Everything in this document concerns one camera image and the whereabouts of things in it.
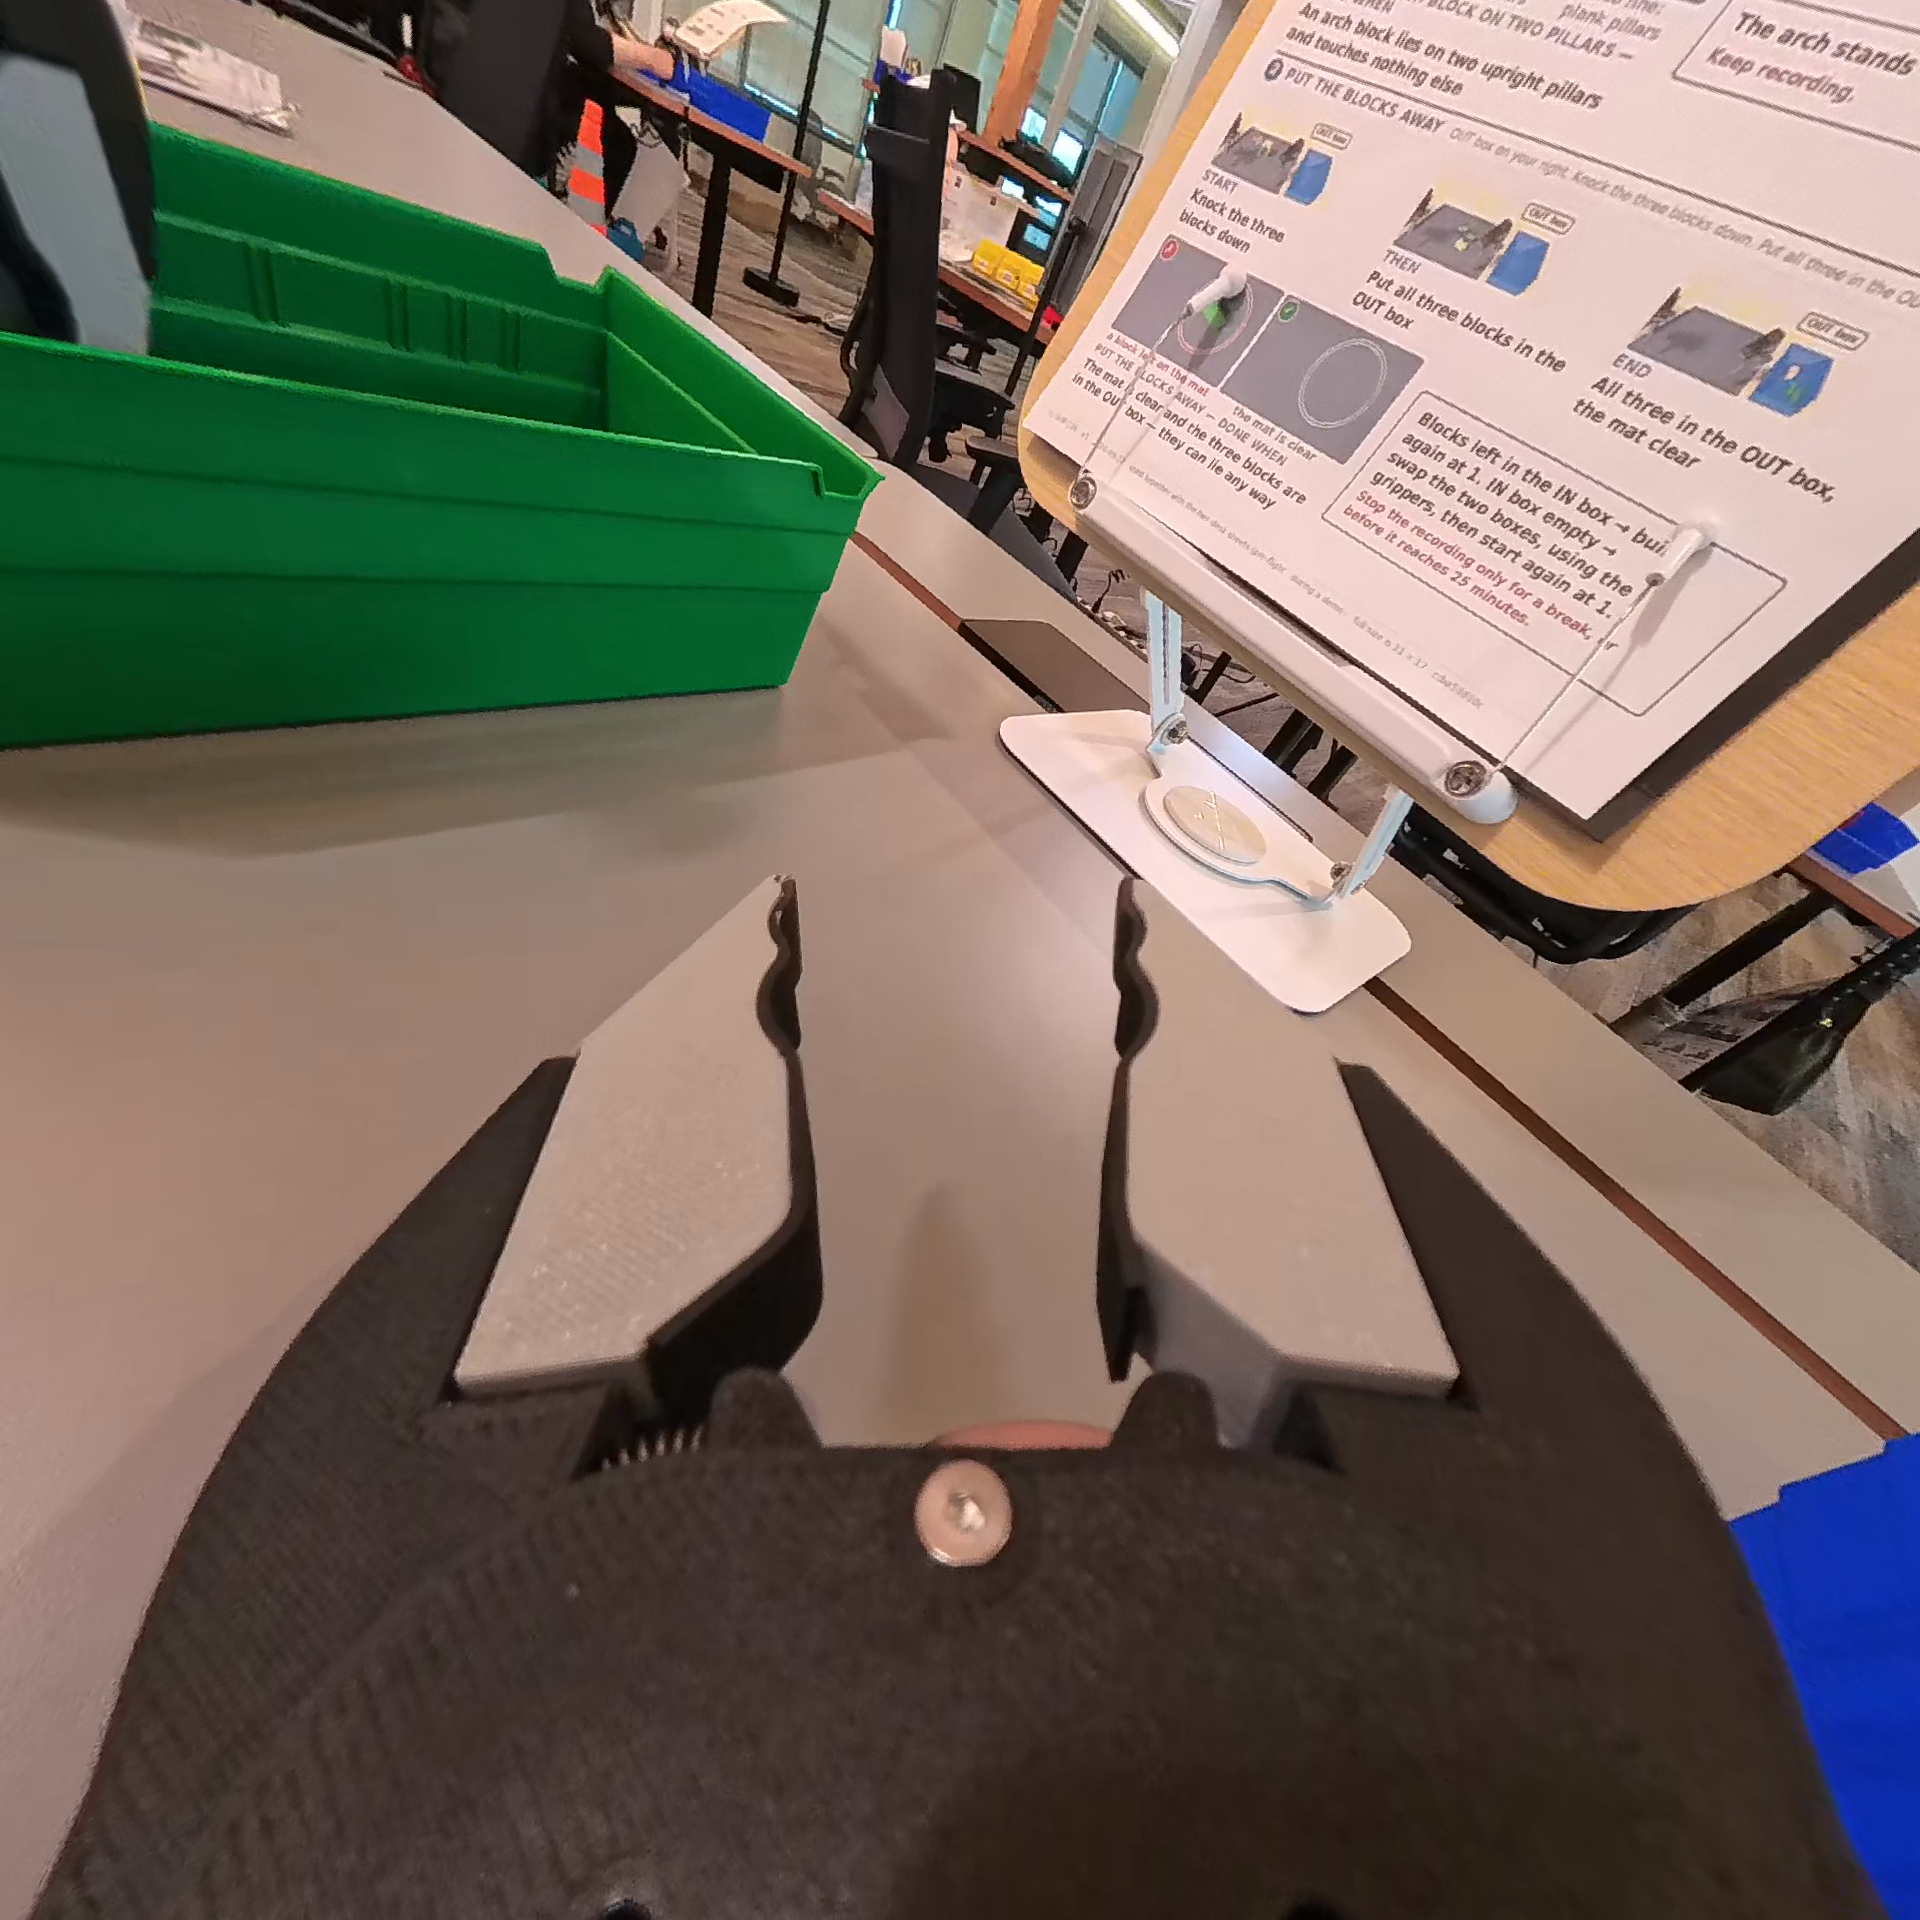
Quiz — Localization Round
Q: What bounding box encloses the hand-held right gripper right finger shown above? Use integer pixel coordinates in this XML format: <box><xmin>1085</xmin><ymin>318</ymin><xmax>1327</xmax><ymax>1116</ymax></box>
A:
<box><xmin>1095</xmin><ymin>878</ymin><xmax>1464</xmax><ymax>1453</ymax></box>

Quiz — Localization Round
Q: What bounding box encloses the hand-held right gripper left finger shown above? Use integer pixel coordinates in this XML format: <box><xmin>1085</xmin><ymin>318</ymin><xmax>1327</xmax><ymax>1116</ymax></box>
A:
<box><xmin>452</xmin><ymin>878</ymin><xmax>827</xmax><ymax>1402</ymax></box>

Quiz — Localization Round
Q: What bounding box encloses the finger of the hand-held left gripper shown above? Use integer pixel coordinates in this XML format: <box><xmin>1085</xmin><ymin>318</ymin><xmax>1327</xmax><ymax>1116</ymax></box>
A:
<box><xmin>0</xmin><ymin>0</ymin><xmax>159</xmax><ymax>356</ymax></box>

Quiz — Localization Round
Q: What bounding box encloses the green plastic bin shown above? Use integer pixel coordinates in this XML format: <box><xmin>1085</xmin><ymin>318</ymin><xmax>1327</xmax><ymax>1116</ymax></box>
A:
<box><xmin>0</xmin><ymin>121</ymin><xmax>884</xmax><ymax>748</ymax></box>

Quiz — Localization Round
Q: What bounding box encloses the blue plastic bin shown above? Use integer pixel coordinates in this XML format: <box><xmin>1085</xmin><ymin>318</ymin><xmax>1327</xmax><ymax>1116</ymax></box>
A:
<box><xmin>1725</xmin><ymin>1433</ymin><xmax>1920</xmax><ymax>1915</ymax></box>

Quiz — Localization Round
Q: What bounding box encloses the white document stand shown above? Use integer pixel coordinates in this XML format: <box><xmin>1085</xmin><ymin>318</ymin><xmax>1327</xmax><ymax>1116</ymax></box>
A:
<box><xmin>995</xmin><ymin>261</ymin><xmax>1717</xmax><ymax>1017</ymax></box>

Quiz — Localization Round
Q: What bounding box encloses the wooden backing board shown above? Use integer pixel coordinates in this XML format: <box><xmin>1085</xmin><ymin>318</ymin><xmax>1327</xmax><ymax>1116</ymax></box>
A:
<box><xmin>1019</xmin><ymin>0</ymin><xmax>1920</xmax><ymax>915</ymax></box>

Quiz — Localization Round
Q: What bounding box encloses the wooden background table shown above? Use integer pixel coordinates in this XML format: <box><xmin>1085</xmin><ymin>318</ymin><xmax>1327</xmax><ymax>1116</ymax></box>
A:
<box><xmin>606</xmin><ymin>70</ymin><xmax>821</xmax><ymax>321</ymax></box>

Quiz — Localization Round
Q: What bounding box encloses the small blue storage bin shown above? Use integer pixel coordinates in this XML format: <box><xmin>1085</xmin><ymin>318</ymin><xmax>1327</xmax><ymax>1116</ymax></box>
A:
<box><xmin>1807</xmin><ymin>805</ymin><xmax>1920</xmax><ymax>878</ymax></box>
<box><xmin>665</xmin><ymin>60</ymin><xmax>776</xmax><ymax>143</ymax></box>

